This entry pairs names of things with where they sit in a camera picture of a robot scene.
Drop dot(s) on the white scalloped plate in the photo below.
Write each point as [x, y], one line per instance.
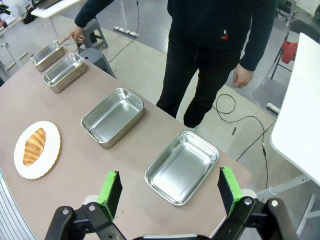
[50, 150]

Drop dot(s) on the grey metal rack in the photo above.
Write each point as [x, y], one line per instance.
[287, 10]

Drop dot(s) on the red cloth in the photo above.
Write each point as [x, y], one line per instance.
[290, 51]

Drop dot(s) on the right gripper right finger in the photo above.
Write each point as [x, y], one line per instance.
[230, 192]

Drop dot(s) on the person's right forearm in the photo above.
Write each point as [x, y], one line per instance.
[90, 13]

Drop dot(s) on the black folding chair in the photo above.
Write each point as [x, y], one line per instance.
[300, 26]

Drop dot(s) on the grey plastic stool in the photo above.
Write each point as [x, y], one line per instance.
[95, 56]
[93, 30]

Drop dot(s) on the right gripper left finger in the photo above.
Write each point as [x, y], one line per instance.
[108, 197]

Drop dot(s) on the large white table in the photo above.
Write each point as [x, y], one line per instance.
[300, 112]

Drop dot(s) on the small white table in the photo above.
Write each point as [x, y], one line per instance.
[55, 8]

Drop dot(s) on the golden croissant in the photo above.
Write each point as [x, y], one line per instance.
[33, 147]

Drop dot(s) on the black bag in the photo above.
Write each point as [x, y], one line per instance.
[29, 17]

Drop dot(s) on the person in dark clothes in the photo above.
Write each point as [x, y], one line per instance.
[200, 62]

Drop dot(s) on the aluminium profile robot platform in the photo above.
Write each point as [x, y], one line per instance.
[12, 212]

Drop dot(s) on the deep steel container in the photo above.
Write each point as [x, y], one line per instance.
[62, 70]
[112, 120]

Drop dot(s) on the shallow steel tray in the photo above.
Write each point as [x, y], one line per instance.
[46, 56]
[180, 170]

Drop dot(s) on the person's left hand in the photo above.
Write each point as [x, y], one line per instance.
[242, 76]

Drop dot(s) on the white table leg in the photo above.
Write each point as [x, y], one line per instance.
[125, 31]

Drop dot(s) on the person's right hand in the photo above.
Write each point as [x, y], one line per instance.
[77, 33]

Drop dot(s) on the person's left forearm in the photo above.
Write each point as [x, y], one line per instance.
[257, 50]

